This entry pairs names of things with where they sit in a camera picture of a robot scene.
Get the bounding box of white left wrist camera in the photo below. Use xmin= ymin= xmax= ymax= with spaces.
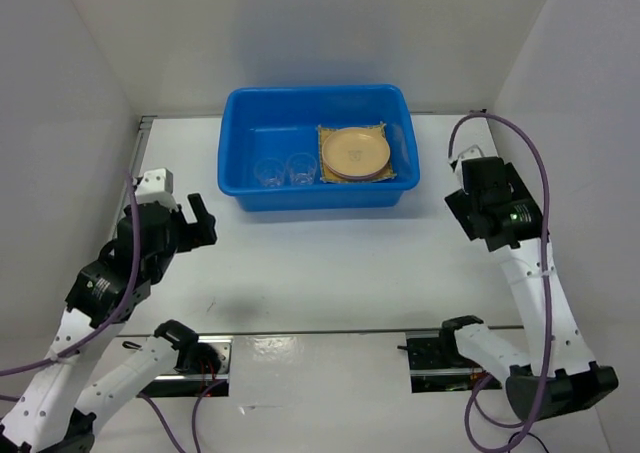
xmin=135 ymin=168 xmax=178 ymax=212

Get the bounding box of yellow plastic plate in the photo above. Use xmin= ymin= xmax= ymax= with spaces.
xmin=320 ymin=125 xmax=391 ymax=176

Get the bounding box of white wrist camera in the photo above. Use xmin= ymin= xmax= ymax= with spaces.
xmin=448 ymin=144 xmax=485 ymax=177
xmin=135 ymin=168 xmax=178 ymax=212

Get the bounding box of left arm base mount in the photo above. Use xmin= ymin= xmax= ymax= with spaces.
xmin=142 ymin=336 xmax=232 ymax=398

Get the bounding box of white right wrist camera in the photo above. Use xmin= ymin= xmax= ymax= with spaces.
xmin=448 ymin=144 xmax=485 ymax=177

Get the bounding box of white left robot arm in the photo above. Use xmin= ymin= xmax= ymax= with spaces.
xmin=1 ymin=193 xmax=217 ymax=452

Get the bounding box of pink plastic plate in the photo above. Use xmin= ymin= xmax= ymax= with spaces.
xmin=322 ymin=165 xmax=396 ymax=183

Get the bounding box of blue plastic bin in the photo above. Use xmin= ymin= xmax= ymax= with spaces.
xmin=217 ymin=84 xmax=420 ymax=212

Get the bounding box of clear plastic cup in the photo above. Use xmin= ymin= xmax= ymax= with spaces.
xmin=286 ymin=153 xmax=317 ymax=186
xmin=254 ymin=158 xmax=285 ymax=188

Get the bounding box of black cable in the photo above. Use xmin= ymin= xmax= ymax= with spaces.
xmin=507 ymin=431 xmax=551 ymax=453

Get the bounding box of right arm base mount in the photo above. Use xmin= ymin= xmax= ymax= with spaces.
xmin=396 ymin=331 xmax=486 ymax=394

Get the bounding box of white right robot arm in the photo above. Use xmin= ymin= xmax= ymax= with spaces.
xmin=438 ymin=149 xmax=619 ymax=421

